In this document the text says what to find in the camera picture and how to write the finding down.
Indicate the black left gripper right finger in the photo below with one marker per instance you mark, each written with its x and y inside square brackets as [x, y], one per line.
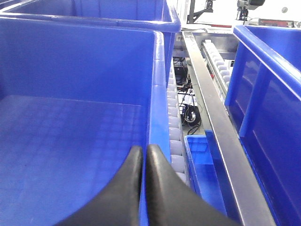
[172, 203]

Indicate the small blue bin below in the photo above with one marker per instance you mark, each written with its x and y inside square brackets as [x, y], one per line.
[208, 178]

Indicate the white roller track right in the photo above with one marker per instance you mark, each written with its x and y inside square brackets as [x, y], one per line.
[221, 73]

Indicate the blue bin right side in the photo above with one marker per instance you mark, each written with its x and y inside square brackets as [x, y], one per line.
[264, 103]

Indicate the white roller track left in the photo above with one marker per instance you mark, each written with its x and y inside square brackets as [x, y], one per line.
[177, 148]

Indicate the large blue bin front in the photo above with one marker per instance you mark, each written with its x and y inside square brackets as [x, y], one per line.
[74, 99]

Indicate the steel rack beam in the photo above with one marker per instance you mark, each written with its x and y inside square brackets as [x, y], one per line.
[250, 202]

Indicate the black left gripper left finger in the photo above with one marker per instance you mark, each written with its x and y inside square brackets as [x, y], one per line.
[118, 203]

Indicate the blue bin behind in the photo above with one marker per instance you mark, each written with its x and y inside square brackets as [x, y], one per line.
[155, 15]

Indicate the white roller track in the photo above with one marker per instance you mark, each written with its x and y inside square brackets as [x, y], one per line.
[221, 73]
[177, 148]

